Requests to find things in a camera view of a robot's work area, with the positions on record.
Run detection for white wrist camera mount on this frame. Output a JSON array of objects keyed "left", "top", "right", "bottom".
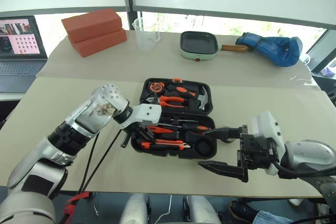
[
  {"left": 119, "top": 103, "right": 163, "bottom": 131},
  {"left": 251, "top": 110, "right": 286, "bottom": 176}
]

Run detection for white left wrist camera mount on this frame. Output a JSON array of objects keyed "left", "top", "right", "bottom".
[{"left": 119, "top": 103, "right": 163, "bottom": 131}]

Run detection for orange black handled screwdriver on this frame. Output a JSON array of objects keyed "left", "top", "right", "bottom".
[{"left": 160, "top": 122, "right": 211, "bottom": 134}]

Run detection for red foam brick block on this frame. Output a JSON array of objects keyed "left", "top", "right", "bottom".
[
  {"left": 68, "top": 28, "right": 128, "bottom": 59},
  {"left": 61, "top": 8, "right": 123, "bottom": 44}
]

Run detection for silver right robot leg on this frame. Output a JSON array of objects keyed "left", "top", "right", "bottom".
[{"left": 183, "top": 195, "right": 222, "bottom": 224}]

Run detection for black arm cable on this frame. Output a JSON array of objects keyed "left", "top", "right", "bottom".
[
  {"left": 272, "top": 162, "right": 336, "bottom": 180},
  {"left": 59, "top": 129, "right": 125, "bottom": 224}
]

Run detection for orange handled pliers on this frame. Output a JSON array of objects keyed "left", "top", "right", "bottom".
[{"left": 145, "top": 95, "right": 186, "bottom": 108}]

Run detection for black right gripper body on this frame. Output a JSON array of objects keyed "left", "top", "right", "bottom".
[{"left": 236, "top": 133, "right": 275, "bottom": 173}]

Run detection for silver left robot leg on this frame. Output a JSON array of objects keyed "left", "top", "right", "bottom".
[{"left": 119, "top": 194, "right": 152, "bottom": 224}]

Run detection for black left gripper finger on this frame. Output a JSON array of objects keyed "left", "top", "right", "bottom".
[
  {"left": 120, "top": 131, "right": 131, "bottom": 149},
  {"left": 137, "top": 126, "right": 156, "bottom": 142}
]

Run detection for blue jeans leg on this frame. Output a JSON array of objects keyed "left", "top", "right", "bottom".
[{"left": 253, "top": 209, "right": 298, "bottom": 224}]

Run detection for purple object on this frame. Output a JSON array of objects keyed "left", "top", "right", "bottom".
[{"left": 321, "top": 66, "right": 335, "bottom": 77}]

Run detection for orange voltage tester pen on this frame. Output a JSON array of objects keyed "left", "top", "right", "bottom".
[{"left": 145, "top": 126, "right": 175, "bottom": 134}]

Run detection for grey laptop computer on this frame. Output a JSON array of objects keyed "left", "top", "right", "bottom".
[{"left": 0, "top": 16, "right": 49, "bottom": 94}]

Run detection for green electric frying pan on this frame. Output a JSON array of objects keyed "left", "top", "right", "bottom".
[{"left": 180, "top": 30, "right": 249, "bottom": 62}]

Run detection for black tool case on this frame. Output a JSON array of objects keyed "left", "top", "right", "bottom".
[{"left": 130, "top": 77, "right": 218, "bottom": 160}]

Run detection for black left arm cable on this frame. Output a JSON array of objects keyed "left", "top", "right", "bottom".
[{"left": 59, "top": 129, "right": 125, "bottom": 224}]

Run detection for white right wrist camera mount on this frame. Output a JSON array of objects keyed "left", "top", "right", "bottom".
[{"left": 251, "top": 110, "right": 286, "bottom": 176}]

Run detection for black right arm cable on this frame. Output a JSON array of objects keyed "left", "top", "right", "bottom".
[{"left": 272, "top": 162, "right": 336, "bottom": 180}]

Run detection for blue boxing glove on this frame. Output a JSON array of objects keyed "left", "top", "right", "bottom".
[{"left": 235, "top": 32, "right": 303, "bottom": 68}]

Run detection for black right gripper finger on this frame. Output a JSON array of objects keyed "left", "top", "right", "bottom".
[
  {"left": 197, "top": 159, "right": 249, "bottom": 183},
  {"left": 203, "top": 124, "right": 249, "bottom": 141}
]

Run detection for black shoe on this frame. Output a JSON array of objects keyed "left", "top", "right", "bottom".
[{"left": 228, "top": 200, "right": 261, "bottom": 222}]

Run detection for slanted dark window frame post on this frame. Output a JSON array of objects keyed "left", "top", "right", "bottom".
[{"left": 305, "top": 28, "right": 336, "bottom": 73}]

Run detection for silver robot leg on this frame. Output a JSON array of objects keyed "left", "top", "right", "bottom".
[
  {"left": 119, "top": 194, "right": 152, "bottom": 224},
  {"left": 183, "top": 195, "right": 222, "bottom": 224}
]

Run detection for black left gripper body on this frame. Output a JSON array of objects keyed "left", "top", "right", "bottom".
[{"left": 125, "top": 120, "right": 152, "bottom": 137}]

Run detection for red strap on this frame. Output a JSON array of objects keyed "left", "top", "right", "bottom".
[{"left": 64, "top": 191, "right": 91, "bottom": 218}]

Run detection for white hanging cable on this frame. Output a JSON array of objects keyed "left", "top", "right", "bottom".
[{"left": 156, "top": 195, "right": 173, "bottom": 224}]

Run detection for clear plastic measuring beaker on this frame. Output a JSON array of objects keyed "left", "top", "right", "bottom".
[{"left": 132, "top": 17, "right": 161, "bottom": 52}]

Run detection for large orange black utility knife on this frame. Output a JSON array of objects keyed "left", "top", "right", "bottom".
[{"left": 140, "top": 141, "right": 191, "bottom": 151}]

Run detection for orange black tape measure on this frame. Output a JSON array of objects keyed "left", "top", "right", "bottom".
[{"left": 147, "top": 81, "right": 166, "bottom": 94}]

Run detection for claw hammer orange black handle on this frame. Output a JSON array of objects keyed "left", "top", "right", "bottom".
[{"left": 167, "top": 82, "right": 210, "bottom": 111}]

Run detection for white mug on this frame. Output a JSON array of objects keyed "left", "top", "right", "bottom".
[{"left": 299, "top": 52, "right": 312, "bottom": 66}]

